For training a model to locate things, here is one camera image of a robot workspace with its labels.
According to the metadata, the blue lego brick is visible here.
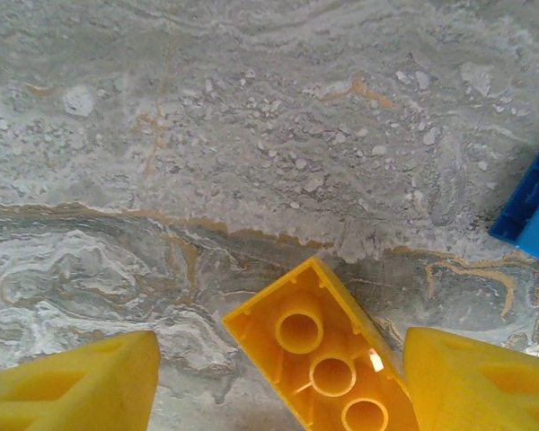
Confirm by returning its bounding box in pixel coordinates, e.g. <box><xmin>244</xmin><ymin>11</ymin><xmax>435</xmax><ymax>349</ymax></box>
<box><xmin>488</xmin><ymin>143</ymin><xmax>539</xmax><ymax>269</ymax></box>

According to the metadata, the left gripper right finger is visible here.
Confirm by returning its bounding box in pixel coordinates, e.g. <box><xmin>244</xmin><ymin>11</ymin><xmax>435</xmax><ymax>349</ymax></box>
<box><xmin>403</xmin><ymin>326</ymin><xmax>539</xmax><ymax>431</ymax></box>

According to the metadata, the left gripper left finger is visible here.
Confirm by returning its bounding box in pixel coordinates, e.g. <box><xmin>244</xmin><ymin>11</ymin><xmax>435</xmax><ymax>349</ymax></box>
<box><xmin>0</xmin><ymin>330</ymin><xmax>162</xmax><ymax>431</ymax></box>

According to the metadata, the long yellow lego brick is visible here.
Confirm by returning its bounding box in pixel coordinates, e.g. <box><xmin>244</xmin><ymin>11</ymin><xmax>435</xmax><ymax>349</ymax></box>
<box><xmin>222</xmin><ymin>256</ymin><xmax>421</xmax><ymax>431</ymax></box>

